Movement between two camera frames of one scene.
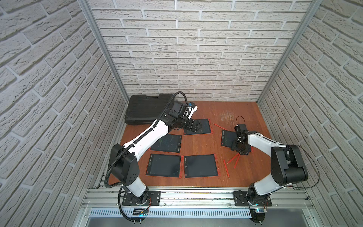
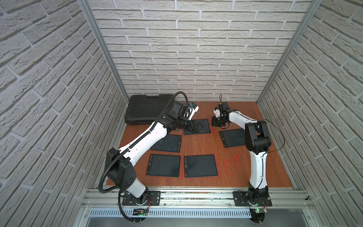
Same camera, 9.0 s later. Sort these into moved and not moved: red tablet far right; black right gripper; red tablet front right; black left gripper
Moved: black right gripper
Not moved: black left gripper; red tablet far right; red tablet front right
